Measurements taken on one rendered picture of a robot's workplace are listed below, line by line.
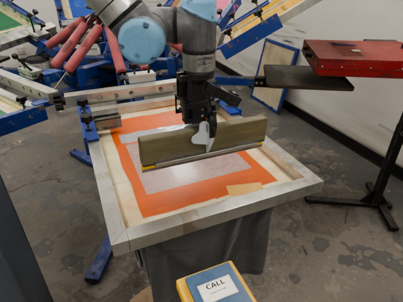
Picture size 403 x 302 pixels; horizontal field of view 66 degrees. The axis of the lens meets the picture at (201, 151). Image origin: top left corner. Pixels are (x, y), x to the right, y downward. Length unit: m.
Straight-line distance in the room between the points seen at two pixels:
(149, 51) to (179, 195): 0.46
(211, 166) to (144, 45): 0.54
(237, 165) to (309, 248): 1.21
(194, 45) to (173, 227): 0.41
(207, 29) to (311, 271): 1.59
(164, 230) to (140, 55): 0.39
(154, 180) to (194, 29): 0.46
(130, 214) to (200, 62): 0.42
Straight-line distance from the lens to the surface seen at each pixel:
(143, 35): 0.54
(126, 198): 0.88
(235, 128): 0.83
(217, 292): 0.65
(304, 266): 2.00
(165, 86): 1.45
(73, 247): 2.16
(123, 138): 1.17
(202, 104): 0.73
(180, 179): 0.93
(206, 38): 0.68
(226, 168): 0.98
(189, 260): 1.00
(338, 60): 1.73
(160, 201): 0.86
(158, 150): 0.76
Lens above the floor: 1.51
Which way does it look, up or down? 31 degrees down
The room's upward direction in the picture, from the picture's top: straight up
